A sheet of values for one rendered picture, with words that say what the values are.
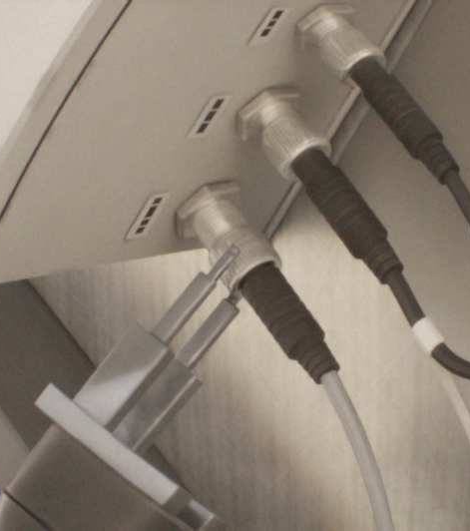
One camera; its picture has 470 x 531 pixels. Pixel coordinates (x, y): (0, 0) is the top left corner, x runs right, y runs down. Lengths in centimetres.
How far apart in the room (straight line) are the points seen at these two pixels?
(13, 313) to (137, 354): 13
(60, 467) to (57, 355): 15
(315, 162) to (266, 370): 9
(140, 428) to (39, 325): 11
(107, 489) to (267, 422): 11
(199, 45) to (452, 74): 8
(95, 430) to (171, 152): 7
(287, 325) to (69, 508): 8
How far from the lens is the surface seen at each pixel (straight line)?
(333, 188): 82
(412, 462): 86
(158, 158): 83
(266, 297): 84
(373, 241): 81
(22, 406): 92
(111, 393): 83
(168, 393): 85
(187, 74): 80
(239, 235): 84
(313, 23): 81
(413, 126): 79
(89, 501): 80
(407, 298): 80
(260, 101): 83
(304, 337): 83
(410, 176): 85
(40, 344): 95
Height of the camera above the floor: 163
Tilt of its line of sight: 8 degrees down
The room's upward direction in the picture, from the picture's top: 3 degrees counter-clockwise
